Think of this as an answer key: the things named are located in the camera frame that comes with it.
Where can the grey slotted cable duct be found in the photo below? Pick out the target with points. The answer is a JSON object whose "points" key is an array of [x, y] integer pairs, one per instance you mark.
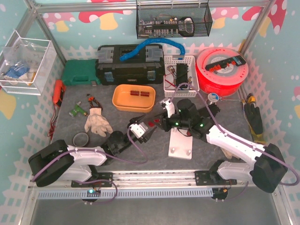
{"points": [[107, 194]]}

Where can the blue white glove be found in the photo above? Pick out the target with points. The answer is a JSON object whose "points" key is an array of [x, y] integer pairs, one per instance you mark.
{"points": [[18, 71]]}

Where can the black wire mesh basket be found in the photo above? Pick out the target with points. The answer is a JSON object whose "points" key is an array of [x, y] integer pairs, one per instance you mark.
{"points": [[173, 18]]}

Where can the white perforated basket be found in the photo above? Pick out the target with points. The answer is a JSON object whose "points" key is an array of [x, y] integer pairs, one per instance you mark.
{"points": [[184, 90]]}

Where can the clear acrylic wall box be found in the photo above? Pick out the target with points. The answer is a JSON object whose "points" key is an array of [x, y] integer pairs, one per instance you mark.
{"points": [[38, 54]]}

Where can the orange plastic tray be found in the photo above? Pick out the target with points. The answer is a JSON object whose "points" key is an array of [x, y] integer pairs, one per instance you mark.
{"points": [[123, 101]]}

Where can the black toolbox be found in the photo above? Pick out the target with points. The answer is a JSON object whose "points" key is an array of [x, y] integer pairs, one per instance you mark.
{"points": [[147, 67]]}

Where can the green plastic case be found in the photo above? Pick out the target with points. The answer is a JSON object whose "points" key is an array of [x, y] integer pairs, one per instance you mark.
{"points": [[80, 72]]}

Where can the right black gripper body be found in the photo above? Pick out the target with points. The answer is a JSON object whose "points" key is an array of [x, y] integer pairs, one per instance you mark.
{"points": [[165, 122]]}

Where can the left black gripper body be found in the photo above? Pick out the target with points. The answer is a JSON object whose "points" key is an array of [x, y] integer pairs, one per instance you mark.
{"points": [[142, 137]]}

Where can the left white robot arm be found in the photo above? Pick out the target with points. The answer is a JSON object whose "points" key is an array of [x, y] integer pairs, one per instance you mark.
{"points": [[60, 161]]}

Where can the yellow handled screwdriver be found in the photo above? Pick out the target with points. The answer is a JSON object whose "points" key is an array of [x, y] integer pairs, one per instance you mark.
{"points": [[250, 99]]}

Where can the green small tool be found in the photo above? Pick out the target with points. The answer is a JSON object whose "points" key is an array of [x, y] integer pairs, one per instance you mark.
{"points": [[77, 109]]}

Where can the small red spring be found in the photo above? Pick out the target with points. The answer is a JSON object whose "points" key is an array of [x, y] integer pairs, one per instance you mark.
{"points": [[144, 94], [134, 93]]}

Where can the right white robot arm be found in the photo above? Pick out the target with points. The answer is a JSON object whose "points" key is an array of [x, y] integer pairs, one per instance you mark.
{"points": [[261, 164]]}

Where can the solder wire spool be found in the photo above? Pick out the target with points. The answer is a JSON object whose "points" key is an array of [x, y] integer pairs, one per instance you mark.
{"points": [[212, 98]]}

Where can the black yellow work glove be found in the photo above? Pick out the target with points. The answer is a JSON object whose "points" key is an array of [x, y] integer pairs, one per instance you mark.
{"points": [[254, 120]]}

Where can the white work glove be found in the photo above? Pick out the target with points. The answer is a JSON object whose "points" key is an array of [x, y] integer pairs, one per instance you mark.
{"points": [[97, 123]]}

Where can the orange multimeter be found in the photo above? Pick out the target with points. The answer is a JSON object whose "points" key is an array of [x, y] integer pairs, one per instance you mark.
{"points": [[58, 93]]}

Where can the grey tape roll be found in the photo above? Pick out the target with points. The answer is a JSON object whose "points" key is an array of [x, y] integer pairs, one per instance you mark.
{"points": [[81, 139]]}

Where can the aluminium rail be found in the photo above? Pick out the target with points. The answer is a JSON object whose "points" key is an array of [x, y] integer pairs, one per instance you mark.
{"points": [[152, 179]]}

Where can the black terminal strip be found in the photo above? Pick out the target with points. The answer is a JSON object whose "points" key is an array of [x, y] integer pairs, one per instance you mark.
{"points": [[235, 61]]}

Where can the black module in basket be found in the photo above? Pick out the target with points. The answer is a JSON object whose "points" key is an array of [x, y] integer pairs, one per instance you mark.
{"points": [[181, 73]]}

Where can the red filament spool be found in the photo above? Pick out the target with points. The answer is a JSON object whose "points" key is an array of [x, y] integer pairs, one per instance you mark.
{"points": [[224, 82]]}

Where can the red handled pliers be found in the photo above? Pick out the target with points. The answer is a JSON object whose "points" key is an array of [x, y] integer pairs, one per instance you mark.
{"points": [[93, 102]]}

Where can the white peg base plate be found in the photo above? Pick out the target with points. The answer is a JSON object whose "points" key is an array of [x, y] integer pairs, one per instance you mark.
{"points": [[180, 145]]}

